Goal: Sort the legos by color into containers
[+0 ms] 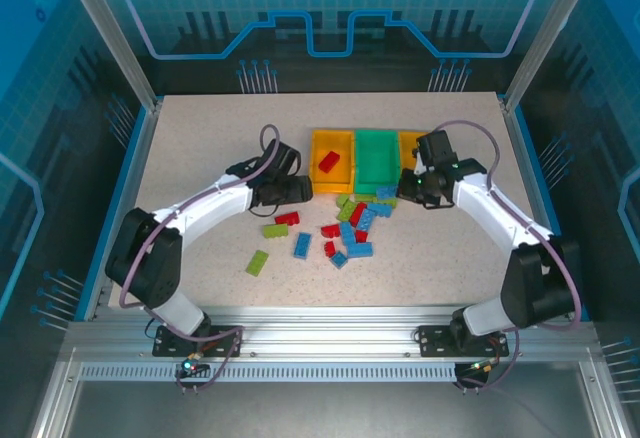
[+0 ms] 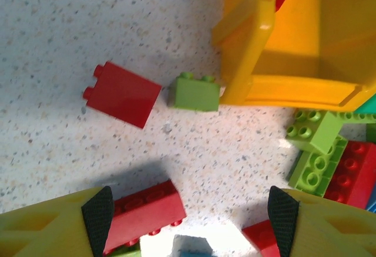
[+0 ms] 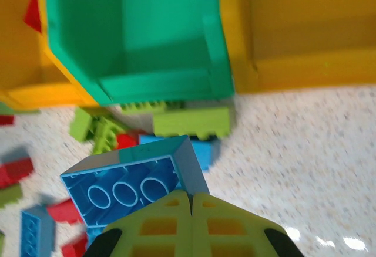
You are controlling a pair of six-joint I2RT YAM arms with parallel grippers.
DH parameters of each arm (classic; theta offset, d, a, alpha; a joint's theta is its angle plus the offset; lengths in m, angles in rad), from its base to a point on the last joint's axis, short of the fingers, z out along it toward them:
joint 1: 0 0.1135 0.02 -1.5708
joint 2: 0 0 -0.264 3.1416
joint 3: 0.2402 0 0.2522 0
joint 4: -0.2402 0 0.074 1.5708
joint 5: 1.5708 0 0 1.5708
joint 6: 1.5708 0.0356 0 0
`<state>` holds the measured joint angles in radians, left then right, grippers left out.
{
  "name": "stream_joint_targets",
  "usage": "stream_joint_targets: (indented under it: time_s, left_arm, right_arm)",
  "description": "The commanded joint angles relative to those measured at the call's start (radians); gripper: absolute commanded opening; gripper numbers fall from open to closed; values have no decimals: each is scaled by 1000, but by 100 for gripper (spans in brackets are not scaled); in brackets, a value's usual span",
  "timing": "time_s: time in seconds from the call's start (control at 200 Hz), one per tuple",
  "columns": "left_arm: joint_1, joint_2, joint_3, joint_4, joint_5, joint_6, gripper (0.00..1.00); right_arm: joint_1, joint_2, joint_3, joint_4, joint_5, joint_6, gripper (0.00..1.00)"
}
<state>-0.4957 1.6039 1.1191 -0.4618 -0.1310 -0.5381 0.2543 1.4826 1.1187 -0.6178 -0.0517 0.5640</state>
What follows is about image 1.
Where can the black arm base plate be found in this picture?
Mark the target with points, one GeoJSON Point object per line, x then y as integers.
{"type": "Point", "coordinates": [435, 342]}
{"type": "Point", "coordinates": [170, 342]}

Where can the blue table edge strip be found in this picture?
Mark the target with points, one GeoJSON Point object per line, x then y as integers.
{"type": "Point", "coordinates": [128, 158]}
{"type": "Point", "coordinates": [539, 158]}

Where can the lime green lego brick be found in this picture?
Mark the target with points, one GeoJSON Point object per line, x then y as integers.
{"type": "Point", "coordinates": [256, 262]}
{"type": "Point", "coordinates": [342, 200]}
{"type": "Point", "coordinates": [364, 198]}
{"type": "Point", "coordinates": [345, 212]}
{"type": "Point", "coordinates": [389, 202]}
{"type": "Point", "coordinates": [275, 231]}

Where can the aluminium front rail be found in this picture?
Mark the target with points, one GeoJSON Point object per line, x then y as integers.
{"type": "Point", "coordinates": [325, 330]}

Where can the yellow plastic bin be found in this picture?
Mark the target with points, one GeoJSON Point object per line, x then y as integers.
{"type": "Point", "coordinates": [406, 145]}
{"type": "Point", "coordinates": [340, 178]}

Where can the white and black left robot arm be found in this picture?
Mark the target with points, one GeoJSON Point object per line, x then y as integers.
{"type": "Point", "coordinates": [210, 208]}

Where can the green plastic bin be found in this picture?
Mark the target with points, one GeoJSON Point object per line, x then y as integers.
{"type": "Point", "coordinates": [376, 158]}

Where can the small blue lego brick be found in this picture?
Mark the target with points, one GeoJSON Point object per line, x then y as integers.
{"type": "Point", "coordinates": [339, 259]}

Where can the small red lego brick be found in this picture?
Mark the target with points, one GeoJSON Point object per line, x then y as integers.
{"type": "Point", "coordinates": [329, 249]}
{"type": "Point", "coordinates": [361, 236]}

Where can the small controller board with LED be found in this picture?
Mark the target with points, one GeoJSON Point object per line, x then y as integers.
{"type": "Point", "coordinates": [189, 368]}
{"type": "Point", "coordinates": [481, 368]}

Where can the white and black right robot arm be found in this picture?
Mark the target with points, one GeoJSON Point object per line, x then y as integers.
{"type": "Point", "coordinates": [495, 213]}

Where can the aluminium frame post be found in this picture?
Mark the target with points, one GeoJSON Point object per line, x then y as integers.
{"type": "Point", "coordinates": [547, 33]}
{"type": "Point", "coordinates": [110, 33]}

